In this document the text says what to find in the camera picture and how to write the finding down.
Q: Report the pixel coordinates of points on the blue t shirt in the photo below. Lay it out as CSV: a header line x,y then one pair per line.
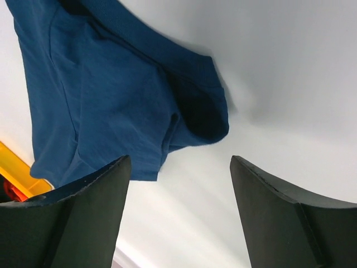
x,y
101,84

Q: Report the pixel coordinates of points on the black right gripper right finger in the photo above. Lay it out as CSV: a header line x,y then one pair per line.
x,y
285,225

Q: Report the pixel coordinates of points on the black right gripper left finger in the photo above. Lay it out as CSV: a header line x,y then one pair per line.
x,y
76,225

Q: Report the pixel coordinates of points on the orange t shirt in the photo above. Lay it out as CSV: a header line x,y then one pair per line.
x,y
13,192

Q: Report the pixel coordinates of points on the yellow plastic bin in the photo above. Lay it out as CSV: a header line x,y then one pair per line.
x,y
17,172

